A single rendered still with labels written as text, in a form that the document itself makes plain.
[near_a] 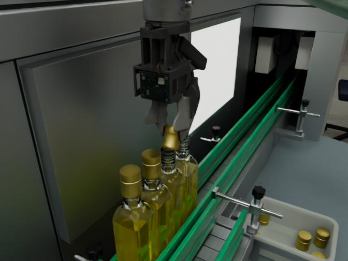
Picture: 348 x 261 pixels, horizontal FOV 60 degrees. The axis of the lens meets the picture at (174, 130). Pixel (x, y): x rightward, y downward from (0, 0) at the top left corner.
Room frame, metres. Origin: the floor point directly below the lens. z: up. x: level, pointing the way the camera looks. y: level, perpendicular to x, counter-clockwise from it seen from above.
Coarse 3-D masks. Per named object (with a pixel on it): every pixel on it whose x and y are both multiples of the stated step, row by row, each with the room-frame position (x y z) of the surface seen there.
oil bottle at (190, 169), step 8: (176, 160) 0.54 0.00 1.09; (184, 160) 0.53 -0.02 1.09; (192, 160) 0.54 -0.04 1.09; (184, 168) 0.52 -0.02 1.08; (192, 168) 0.53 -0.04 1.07; (192, 176) 0.53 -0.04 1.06; (192, 184) 0.53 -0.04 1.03; (192, 192) 0.53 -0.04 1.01; (192, 200) 0.53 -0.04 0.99; (192, 208) 0.53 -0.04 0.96
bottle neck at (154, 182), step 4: (144, 180) 0.44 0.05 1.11; (148, 180) 0.43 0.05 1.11; (152, 180) 0.43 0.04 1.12; (156, 180) 0.43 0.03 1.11; (160, 180) 0.44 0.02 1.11; (144, 184) 0.44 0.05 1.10; (148, 184) 0.43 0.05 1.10; (152, 184) 0.43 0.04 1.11; (156, 184) 0.43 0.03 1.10; (160, 184) 0.44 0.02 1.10; (148, 188) 0.43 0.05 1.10; (152, 188) 0.43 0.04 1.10; (156, 188) 0.43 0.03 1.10
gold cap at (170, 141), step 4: (168, 124) 0.53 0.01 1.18; (168, 128) 0.51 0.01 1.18; (172, 128) 0.50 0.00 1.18; (164, 132) 0.51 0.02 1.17; (168, 132) 0.50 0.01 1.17; (172, 132) 0.50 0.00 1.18; (176, 132) 0.50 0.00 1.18; (164, 136) 0.50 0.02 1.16; (168, 136) 0.50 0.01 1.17; (172, 136) 0.50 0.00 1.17; (176, 136) 0.50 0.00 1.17; (164, 140) 0.50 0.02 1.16; (168, 140) 0.49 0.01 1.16; (172, 140) 0.49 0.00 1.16; (176, 140) 0.50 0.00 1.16; (164, 144) 0.49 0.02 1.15; (168, 144) 0.49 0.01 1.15; (172, 144) 0.49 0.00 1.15; (176, 144) 0.49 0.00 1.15; (168, 148) 0.49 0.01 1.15; (172, 148) 0.49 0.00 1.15; (176, 148) 0.49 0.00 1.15
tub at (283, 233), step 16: (272, 208) 0.70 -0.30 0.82; (288, 208) 0.68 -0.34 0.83; (272, 224) 0.68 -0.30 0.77; (288, 224) 0.67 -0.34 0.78; (304, 224) 0.65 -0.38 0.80; (320, 224) 0.63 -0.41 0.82; (336, 224) 0.61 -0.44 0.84; (272, 240) 0.55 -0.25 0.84; (288, 240) 0.62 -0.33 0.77; (336, 240) 0.55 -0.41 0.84; (304, 256) 0.51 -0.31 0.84
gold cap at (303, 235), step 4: (300, 232) 0.61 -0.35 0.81; (304, 232) 0.61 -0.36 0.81; (300, 236) 0.59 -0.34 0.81; (304, 236) 0.59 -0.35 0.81; (308, 236) 0.59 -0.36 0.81; (296, 240) 0.60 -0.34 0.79; (300, 240) 0.59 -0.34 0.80; (304, 240) 0.58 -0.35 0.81; (308, 240) 0.58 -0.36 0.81; (296, 244) 0.60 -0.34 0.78; (300, 244) 0.58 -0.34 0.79; (304, 244) 0.58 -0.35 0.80; (308, 244) 0.58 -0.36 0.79; (300, 248) 0.58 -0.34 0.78; (304, 248) 0.58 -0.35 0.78; (308, 248) 0.58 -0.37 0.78
